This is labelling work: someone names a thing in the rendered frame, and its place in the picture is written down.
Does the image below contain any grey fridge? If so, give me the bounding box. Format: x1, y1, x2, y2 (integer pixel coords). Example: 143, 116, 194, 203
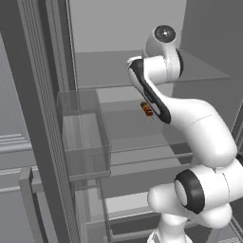
65, 0, 243, 243

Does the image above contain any grey bar handle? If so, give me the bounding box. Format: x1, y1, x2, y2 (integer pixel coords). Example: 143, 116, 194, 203
17, 166, 46, 243

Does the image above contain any glass fridge shelf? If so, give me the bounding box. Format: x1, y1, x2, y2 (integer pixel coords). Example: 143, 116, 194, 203
74, 48, 231, 90
100, 100, 195, 168

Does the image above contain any grey cupboard panel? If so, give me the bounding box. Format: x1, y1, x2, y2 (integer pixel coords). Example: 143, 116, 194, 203
0, 32, 36, 243

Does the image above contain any orange and brown skewer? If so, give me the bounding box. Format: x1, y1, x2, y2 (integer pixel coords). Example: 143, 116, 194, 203
140, 101, 156, 121

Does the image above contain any clear fridge drawer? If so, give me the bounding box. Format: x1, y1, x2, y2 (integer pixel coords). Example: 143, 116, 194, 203
96, 186, 178, 243

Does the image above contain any clear fridge door bin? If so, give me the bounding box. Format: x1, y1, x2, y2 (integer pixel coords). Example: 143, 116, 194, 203
56, 89, 113, 183

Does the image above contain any grey fridge door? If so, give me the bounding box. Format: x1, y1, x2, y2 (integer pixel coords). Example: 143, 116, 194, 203
0, 0, 112, 243

